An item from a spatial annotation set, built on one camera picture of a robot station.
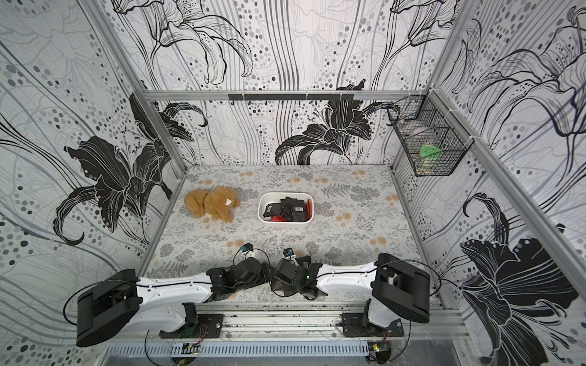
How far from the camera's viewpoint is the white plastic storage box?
97cm

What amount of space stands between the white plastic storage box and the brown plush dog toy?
5.3 inches

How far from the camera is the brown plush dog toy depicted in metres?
0.94
